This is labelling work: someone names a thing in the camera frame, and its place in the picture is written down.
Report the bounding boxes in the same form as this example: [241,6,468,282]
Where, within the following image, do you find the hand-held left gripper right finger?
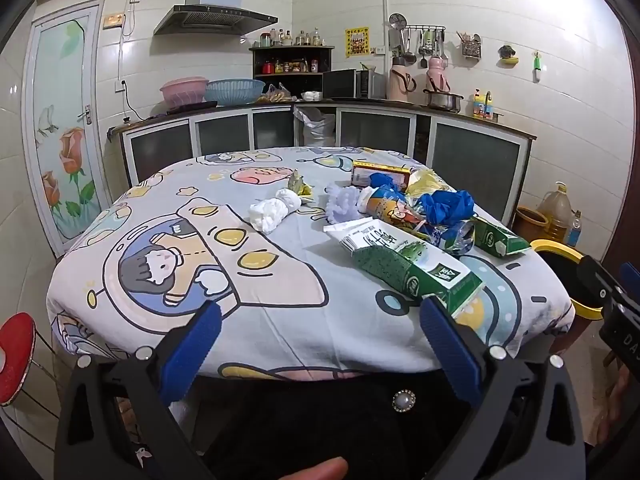
[420,296,586,480]

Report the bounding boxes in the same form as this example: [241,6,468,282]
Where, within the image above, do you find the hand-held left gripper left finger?
[54,301,223,480]

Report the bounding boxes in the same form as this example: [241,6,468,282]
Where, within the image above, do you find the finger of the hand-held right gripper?
[576,255,623,311]
[619,261,640,307]

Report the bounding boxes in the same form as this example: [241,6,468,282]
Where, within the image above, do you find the black bin with yellow rim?
[530,239,608,322]

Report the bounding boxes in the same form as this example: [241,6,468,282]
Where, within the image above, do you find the large green milk carton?
[324,217,487,320]

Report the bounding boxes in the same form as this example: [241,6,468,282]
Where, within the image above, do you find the yellow plastic bag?
[405,167,444,201]

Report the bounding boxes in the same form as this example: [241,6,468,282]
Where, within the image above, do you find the bubble wrap bundle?
[325,183,368,224]

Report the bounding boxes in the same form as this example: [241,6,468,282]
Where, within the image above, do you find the person's left hand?
[277,456,349,480]

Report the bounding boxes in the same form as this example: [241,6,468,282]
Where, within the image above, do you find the blue plastic bottle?
[567,210,584,249]

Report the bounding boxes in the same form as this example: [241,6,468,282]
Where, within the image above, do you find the large oil jug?
[542,182,573,246]

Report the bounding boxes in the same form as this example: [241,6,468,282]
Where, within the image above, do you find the cartoon printed tablecloth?
[46,146,576,378]

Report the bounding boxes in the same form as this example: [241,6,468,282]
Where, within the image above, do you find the brown bucket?
[512,206,551,242]

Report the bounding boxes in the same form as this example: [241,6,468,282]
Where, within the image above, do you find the small green milk carton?
[470,214,532,259]

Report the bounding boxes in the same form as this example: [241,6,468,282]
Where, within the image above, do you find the crumpled blue yellow wrapper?
[415,220,476,257]

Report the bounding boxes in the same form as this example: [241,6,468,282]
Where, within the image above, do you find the white crumpled plastic bag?
[249,188,304,234]

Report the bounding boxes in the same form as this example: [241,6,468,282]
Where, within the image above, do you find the kitchen counter cabinets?
[107,97,538,226]

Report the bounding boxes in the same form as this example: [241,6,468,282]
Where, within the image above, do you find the red stool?
[0,312,36,406]

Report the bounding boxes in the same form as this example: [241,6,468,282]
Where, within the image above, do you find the yellow red cardboard box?
[350,160,412,189]

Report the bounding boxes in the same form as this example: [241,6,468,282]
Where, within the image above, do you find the green yellow candy wrapper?
[289,170,314,198]

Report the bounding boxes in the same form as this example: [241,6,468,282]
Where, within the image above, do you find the yellow dish soap bottle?
[472,89,493,120]

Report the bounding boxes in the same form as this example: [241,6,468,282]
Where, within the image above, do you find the steel cooking pot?
[424,89,464,113]

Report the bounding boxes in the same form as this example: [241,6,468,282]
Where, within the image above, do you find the black induction cooktop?
[166,101,219,114]

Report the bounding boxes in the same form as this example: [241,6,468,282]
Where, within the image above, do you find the white woven sack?
[294,106,336,149]

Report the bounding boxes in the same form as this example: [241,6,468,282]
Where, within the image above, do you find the pink plastic basin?
[160,77,210,108]

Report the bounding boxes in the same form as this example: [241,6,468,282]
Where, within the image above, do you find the blue plastic basket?
[204,78,266,107]

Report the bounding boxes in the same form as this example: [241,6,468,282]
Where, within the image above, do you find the clear bag of snacks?
[259,82,292,105]

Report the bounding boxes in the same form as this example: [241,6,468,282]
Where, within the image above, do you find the flower painted glass door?
[22,0,113,259]

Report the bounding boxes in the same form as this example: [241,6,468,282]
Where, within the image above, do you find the black microwave oven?
[322,69,387,101]

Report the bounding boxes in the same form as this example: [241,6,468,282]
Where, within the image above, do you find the dark corner shelf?
[249,45,335,102]

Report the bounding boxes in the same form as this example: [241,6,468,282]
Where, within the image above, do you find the row of red seasoning jars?
[264,58,320,74]

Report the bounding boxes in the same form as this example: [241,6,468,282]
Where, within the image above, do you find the row of glass jars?
[260,27,324,49]

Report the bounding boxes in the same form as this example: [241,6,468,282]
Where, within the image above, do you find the steel range hood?
[153,0,278,37]

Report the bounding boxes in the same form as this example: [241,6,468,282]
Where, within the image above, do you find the pink thermos with red strap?
[425,56,453,93]

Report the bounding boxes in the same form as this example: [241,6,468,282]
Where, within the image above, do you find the wire chopstick holder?
[456,31,483,59]

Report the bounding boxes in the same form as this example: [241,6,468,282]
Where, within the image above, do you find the pink thermos with brown strap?
[388,56,417,102]

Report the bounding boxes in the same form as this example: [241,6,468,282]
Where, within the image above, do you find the wall rack with utensils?
[389,12,448,68]

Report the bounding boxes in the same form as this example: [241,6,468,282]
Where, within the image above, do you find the yellow wall poster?
[345,27,370,56]

